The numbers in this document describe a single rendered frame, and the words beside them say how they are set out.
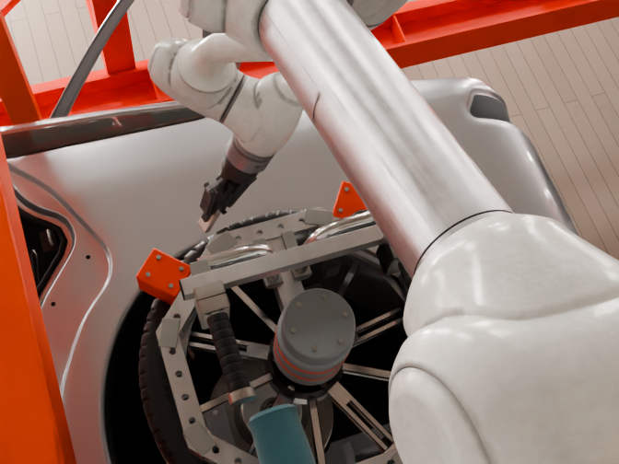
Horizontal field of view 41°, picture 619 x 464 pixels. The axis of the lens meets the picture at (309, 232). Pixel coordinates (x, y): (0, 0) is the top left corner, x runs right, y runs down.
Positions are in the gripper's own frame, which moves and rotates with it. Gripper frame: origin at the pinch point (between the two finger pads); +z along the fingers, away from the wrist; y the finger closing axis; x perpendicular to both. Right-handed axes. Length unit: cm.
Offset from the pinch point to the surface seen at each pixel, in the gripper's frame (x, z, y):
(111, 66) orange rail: 193, 179, 147
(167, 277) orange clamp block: -11.0, -3.9, -19.7
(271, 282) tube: -23.0, -11.9, -5.8
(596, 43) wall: 124, 175, 620
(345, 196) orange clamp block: -15.5, -20.8, 16.1
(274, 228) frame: -13.6, -13.8, 1.4
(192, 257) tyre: -7.0, 0.4, -9.1
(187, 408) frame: -34.5, 0.4, -28.7
